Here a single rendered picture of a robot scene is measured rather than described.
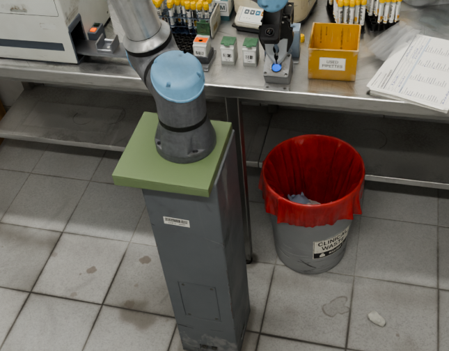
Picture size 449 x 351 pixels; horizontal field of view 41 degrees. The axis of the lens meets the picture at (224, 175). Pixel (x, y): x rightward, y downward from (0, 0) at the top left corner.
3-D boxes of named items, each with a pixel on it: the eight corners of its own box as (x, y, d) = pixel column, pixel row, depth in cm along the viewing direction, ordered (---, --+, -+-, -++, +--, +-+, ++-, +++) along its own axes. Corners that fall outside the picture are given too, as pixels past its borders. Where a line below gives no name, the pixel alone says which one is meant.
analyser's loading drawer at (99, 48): (67, 56, 181) (62, 42, 177) (76, 44, 185) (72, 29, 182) (131, 61, 177) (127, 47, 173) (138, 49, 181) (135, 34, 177)
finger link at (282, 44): (291, 55, 164) (291, 25, 158) (287, 67, 160) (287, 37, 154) (280, 54, 165) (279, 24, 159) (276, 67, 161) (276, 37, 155)
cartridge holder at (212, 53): (190, 69, 175) (188, 59, 172) (199, 52, 181) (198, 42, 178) (208, 72, 174) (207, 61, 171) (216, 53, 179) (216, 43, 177)
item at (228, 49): (221, 64, 176) (219, 44, 171) (225, 55, 179) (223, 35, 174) (234, 65, 175) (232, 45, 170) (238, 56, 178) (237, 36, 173)
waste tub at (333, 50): (306, 79, 167) (308, 49, 160) (312, 51, 176) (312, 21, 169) (356, 82, 165) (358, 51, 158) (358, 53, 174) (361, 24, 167)
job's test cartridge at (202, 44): (194, 61, 175) (191, 43, 171) (199, 52, 178) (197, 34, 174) (207, 63, 174) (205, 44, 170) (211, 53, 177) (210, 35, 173)
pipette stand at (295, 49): (264, 62, 175) (262, 32, 167) (267, 48, 179) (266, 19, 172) (298, 63, 173) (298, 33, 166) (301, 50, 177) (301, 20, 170)
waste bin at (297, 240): (250, 276, 228) (244, 197, 196) (269, 204, 252) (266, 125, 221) (352, 292, 220) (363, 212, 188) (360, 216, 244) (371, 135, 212)
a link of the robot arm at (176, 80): (168, 134, 136) (161, 87, 126) (147, 102, 145) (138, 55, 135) (216, 118, 139) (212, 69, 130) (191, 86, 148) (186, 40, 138)
